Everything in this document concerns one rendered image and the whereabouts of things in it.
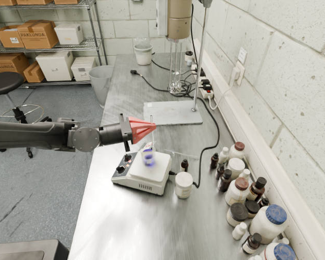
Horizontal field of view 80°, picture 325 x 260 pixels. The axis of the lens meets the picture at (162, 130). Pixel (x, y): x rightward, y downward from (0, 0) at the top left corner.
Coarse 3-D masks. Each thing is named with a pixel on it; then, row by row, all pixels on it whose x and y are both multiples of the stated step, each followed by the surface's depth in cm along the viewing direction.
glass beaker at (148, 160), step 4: (144, 144) 66; (148, 144) 66; (140, 148) 64; (144, 148) 67; (148, 148) 67; (140, 152) 64; (144, 156) 63; (148, 156) 63; (152, 156) 64; (144, 160) 65; (148, 160) 64; (152, 160) 65; (144, 164) 66; (148, 164) 66; (152, 164) 66
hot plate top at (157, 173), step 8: (136, 160) 69; (160, 160) 69; (168, 160) 69; (136, 168) 67; (144, 168) 67; (152, 168) 67; (160, 168) 67; (136, 176) 65; (144, 176) 64; (152, 176) 64; (160, 176) 64
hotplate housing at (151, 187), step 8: (168, 168) 69; (128, 176) 66; (168, 176) 73; (120, 184) 71; (128, 184) 69; (136, 184) 67; (144, 184) 66; (152, 184) 65; (160, 184) 64; (152, 192) 68; (160, 192) 66
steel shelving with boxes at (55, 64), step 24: (0, 0) 196; (24, 0) 201; (48, 0) 210; (72, 0) 204; (24, 24) 221; (48, 24) 224; (72, 24) 237; (0, 48) 227; (48, 48) 258; (72, 48) 228; (96, 48) 231; (0, 72) 245; (24, 72) 246; (48, 72) 249; (72, 72) 264
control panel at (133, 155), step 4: (136, 152) 75; (124, 156) 78; (132, 156) 75; (132, 160) 72; (120, 164) 75; (124, 164) 73; (128, 164) 72; (128, 168) 70; (116, 172) 72; (124, 172) 69; (112, 176) 71; (116, 176) 70; (120, 176) 68
